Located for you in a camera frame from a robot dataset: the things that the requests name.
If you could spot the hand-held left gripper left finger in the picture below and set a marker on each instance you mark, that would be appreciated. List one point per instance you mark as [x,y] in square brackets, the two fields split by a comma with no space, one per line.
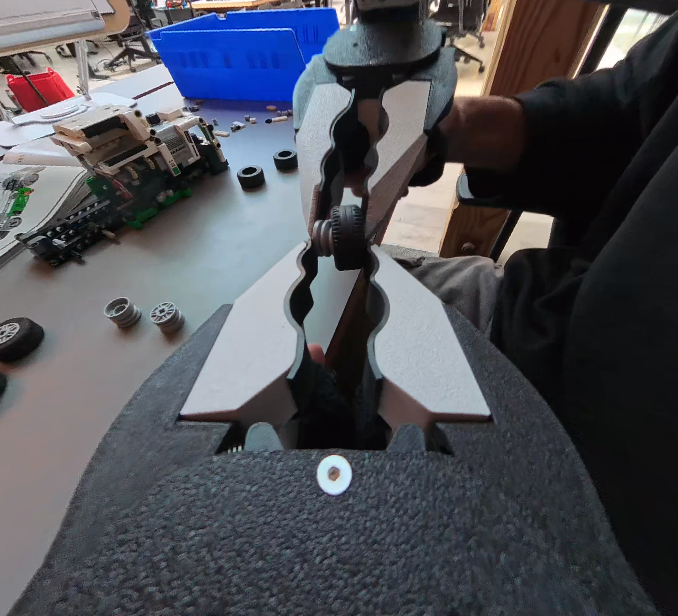
[238,362]

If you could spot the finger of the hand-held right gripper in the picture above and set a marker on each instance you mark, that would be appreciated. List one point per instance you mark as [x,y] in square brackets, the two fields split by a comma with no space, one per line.
[315,150]
[405,139]

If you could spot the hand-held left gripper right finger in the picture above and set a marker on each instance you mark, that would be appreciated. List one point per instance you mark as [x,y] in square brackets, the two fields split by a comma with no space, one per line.
[431,362]

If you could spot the grey lego wheel hub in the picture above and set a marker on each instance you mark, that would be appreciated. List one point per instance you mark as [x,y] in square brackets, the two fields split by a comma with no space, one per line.
[122,311]
[167,317]
[322,237]

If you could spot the person's right forearm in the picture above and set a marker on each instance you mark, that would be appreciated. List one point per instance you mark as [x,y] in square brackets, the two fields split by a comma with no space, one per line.
[561,150]

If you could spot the scattered small lego pieces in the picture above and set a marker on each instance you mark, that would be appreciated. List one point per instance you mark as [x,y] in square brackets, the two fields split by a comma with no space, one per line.
[235,124]

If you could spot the white lego truck model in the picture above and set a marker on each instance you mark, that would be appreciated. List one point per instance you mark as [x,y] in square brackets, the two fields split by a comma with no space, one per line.
[175,142]

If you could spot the lego wheel with grey rim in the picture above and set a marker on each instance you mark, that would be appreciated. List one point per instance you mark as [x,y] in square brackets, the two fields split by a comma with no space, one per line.
[21,338]

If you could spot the lego instruction booklet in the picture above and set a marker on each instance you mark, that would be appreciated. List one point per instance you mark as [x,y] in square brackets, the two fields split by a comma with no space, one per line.
[37,213]

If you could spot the person's left hand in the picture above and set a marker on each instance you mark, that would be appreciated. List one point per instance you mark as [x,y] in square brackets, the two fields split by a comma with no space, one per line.
[317,354]

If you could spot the person's right hand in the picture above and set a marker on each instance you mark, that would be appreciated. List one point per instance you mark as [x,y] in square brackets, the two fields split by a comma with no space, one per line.
[487,129]

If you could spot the person's trouser leg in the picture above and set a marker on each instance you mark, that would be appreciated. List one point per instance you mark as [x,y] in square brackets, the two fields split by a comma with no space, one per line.
[455,282]

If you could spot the black office chair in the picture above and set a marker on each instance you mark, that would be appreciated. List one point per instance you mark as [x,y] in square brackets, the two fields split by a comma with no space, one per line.
[469,23]
[127,44]

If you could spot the black chair armrest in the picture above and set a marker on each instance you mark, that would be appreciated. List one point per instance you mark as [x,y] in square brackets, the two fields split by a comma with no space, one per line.
[482,192]

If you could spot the blue plastic bin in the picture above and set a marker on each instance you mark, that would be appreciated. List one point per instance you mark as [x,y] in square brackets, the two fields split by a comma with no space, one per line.
[238,60]

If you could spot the wooden document stand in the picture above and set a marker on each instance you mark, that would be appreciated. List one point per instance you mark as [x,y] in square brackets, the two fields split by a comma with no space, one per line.
[114,17]

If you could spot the red plastic bin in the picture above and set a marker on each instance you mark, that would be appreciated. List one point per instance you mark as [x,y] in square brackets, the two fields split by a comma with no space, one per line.
[40,89]

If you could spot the wooden post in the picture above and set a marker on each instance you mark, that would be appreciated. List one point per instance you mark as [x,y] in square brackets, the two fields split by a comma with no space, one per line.
[529,70]

